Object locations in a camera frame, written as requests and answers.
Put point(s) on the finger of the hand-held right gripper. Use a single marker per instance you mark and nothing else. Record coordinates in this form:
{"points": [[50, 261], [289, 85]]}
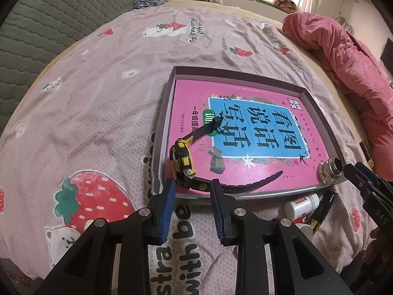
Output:
{"points": [[356, 178], [368, 170]]}

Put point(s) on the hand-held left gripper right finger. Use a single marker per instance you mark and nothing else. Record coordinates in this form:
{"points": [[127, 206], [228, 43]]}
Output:
{"points": [[218, 213]]}

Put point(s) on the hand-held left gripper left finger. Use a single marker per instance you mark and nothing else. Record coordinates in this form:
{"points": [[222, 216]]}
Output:
{"points": [[167, 212]]}

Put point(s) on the black gold pack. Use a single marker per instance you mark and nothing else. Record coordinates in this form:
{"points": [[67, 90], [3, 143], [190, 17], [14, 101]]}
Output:
{"points": [[324, 210]]}

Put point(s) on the yellow black wristwatch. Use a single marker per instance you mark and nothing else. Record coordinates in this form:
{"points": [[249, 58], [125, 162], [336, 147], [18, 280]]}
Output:
{"points": [[183, 159]]}

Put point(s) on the grey cardboard box tray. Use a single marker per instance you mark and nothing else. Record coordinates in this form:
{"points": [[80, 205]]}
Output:
{"points": [[159, 147]]}

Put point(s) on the small white bottle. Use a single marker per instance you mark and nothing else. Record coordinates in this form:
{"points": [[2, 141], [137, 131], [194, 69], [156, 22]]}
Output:
{"points": [[304, 230]]}

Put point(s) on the black mattress tag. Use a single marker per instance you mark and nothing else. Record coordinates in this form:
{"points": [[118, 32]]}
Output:
{"points": [[366, 153]]}

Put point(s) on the silver metal cup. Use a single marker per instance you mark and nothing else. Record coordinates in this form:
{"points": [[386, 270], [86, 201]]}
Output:
{"points": [[328, 172]]}

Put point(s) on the white plastic bottle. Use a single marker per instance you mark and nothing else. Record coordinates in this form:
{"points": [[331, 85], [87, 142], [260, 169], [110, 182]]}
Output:
{"points": [[299, 206]]}

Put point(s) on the pink quilt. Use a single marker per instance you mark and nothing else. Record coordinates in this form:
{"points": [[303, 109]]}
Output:
{"points": [[347, 58]]}

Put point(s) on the pink children's book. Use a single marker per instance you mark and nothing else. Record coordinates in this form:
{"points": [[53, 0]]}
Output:
{"points": [[190, 98]]}

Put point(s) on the strawberry print bed sheet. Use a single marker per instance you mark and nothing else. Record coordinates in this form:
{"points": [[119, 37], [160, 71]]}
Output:
{"points": [[101, 104]]}

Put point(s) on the red patterned cloth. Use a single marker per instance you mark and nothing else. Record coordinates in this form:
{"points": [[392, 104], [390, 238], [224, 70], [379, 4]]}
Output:
{"points": [[285, 3]]}

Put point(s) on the dark patterned cloth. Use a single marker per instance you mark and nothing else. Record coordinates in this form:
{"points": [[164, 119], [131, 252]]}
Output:
{"points": [[147, 3]]}

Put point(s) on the grey quilted cover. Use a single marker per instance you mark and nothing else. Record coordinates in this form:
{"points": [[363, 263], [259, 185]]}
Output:
{"points": [[55, 21]]}

